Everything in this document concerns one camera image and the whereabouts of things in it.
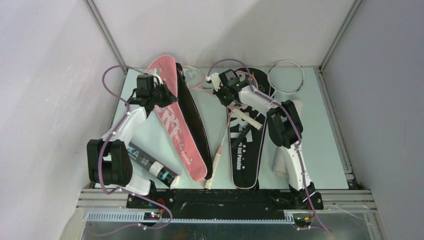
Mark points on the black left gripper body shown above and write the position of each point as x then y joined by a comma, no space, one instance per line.
161,96

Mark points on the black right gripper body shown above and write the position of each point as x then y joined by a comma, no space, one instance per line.
224,96

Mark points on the pink racket cover bag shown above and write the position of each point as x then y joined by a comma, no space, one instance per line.
182,121

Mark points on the black shuttlecock tube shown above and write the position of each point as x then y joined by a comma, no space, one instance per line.
153,166

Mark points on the white shuttlecock tube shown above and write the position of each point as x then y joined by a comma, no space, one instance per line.
285,131

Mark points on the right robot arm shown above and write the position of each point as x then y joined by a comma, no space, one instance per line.
252,88

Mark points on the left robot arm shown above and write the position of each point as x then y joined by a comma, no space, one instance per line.
108,159

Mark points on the black racket cover bag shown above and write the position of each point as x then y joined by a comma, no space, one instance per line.
246,154

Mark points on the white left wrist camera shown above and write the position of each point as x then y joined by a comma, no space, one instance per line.
157,79

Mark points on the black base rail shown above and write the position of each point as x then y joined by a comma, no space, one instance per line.
233,204

